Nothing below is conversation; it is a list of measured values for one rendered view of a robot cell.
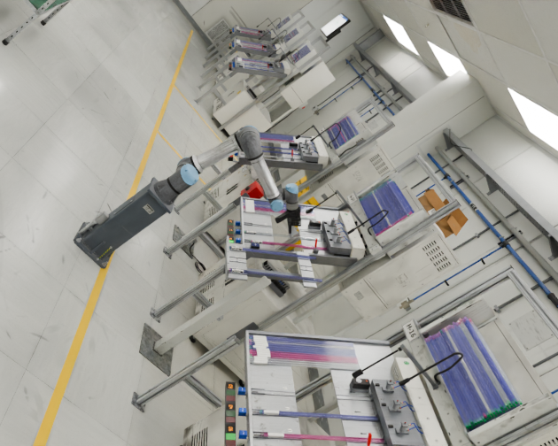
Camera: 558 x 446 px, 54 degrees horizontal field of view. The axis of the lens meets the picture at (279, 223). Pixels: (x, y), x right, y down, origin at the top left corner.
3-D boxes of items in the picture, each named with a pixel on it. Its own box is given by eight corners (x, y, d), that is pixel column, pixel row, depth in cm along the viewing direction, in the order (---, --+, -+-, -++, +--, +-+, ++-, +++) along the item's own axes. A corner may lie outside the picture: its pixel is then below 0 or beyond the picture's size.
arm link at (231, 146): (170, 170, 313) (254, 127, 304) (174, 161, 327) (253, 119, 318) (182, 187, 318) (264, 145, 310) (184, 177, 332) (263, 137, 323)
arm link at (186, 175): (166, 180, 303) (185, 166, 300) (170, 172, 315) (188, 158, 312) (182, 196, 308) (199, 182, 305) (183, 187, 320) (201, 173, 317)
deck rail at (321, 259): (241, 256, 326) (242, 248, 323) (241, 254, 328) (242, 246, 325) (355, 267, 337) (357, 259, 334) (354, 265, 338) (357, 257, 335)
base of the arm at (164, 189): (151, 189, 303) (165, 180, 301) (155, 180, 317) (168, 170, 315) (169, 209, 309) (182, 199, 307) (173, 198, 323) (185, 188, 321)
